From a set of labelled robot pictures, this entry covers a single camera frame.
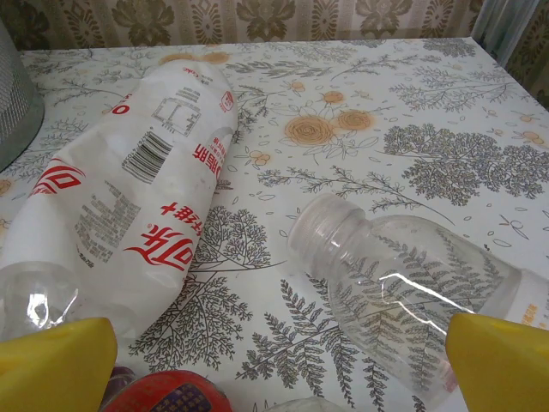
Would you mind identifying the clear wide-cap plastic bottle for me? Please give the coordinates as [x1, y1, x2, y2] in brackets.
[286, 191, 549, 407]

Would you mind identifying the red round object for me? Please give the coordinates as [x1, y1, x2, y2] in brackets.
[102, 366, 235, 412]

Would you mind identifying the white label cola bottle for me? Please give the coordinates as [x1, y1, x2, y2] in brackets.
[0, 59, 242, 360]

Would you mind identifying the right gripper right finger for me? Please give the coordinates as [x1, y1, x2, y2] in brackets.
[445, 312, 549, 412]

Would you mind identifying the grey mesh waste bin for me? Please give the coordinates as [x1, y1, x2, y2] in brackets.
[0, 16, 46, 173]

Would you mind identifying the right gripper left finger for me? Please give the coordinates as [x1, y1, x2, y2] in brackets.
[0, 316, 119, 412]

